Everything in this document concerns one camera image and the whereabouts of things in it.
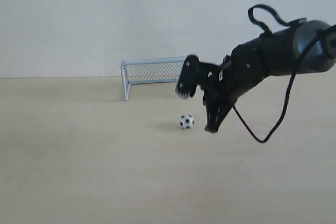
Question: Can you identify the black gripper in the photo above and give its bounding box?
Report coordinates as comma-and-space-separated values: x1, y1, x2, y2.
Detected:
198, 45, 270, 132

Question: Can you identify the small black white soccer ball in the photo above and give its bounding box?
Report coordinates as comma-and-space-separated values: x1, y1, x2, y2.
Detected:
180, 114, 195, 129

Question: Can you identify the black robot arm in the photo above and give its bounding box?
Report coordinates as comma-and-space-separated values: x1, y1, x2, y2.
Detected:
203, 20, 335, 133

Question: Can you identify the light blue mini goal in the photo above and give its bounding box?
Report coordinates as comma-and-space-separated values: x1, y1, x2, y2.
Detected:
120, 56, 186, 101

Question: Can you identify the black cable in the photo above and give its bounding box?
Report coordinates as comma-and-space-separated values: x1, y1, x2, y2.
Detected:
232, 5, 336, 144

